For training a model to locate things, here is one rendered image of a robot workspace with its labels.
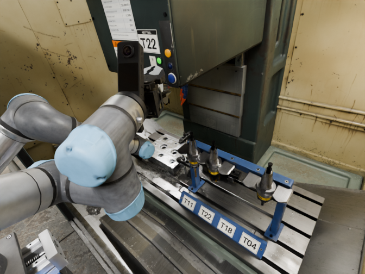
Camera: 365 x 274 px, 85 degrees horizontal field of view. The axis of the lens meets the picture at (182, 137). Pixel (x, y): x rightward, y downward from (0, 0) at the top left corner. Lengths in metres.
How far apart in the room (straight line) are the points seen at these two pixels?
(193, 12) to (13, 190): 0.62
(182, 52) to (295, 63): 1.05
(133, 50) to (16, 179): 0.28
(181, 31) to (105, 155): 0.48
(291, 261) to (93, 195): 0.84
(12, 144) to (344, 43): 1.62
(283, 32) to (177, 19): 1.00
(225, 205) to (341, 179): 1.03
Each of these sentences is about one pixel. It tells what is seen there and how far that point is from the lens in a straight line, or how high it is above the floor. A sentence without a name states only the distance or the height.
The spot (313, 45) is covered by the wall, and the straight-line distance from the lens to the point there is 1.55.
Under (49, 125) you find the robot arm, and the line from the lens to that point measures 0.70.
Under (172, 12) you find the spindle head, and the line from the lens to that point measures 0.65.
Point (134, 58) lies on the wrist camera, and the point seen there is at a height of 1.72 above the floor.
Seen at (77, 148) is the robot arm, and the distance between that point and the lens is 0.27.
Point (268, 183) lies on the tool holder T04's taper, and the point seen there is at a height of 1.25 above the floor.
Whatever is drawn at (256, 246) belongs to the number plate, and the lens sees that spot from 0.98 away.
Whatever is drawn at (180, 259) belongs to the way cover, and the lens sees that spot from 1.17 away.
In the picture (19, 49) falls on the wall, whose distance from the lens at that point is 1.82.
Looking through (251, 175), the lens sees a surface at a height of 1.22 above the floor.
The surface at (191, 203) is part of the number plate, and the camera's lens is 1.07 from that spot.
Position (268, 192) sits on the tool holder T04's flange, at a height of 1.22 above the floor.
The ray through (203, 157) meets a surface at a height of 1.22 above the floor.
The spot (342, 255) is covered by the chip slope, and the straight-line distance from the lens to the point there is 1.20.
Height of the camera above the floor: 1.81
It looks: 36 degrees down
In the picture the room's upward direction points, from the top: 8 degrees counter-clockwise
